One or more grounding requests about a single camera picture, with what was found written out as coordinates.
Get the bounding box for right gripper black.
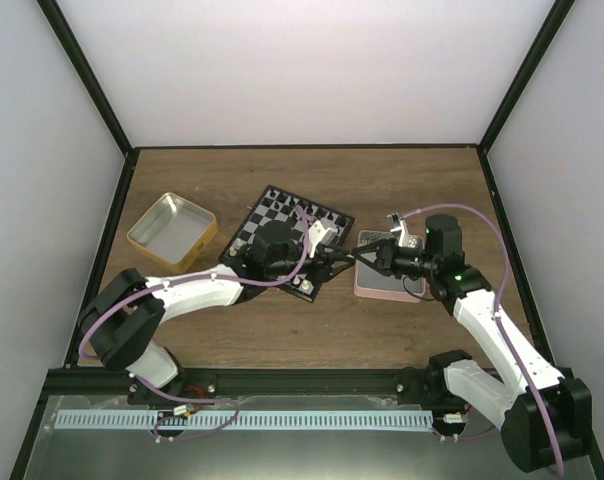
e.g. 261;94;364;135
352;238;437;280

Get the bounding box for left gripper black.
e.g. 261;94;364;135
267;242;355;286

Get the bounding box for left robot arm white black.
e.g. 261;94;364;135
78;220;355;404

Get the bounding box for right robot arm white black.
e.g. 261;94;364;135
352;214;592;476

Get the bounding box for black white chess board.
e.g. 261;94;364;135
218;186;355;302

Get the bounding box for black chess pieces row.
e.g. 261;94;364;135
255;186;354;228

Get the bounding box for pink metal tin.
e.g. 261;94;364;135
354;230;426;303

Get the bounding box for yellow metal tin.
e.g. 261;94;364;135
126;192;219;274

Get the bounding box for metal front plate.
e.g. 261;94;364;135
24;394;596;480

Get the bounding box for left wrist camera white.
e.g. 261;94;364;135
309;218;339;245

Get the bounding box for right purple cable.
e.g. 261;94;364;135
404;203;566;476

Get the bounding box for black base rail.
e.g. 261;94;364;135
43;367;462;408

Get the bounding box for light blue slotted cable duct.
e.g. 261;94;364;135
55;410;433;432

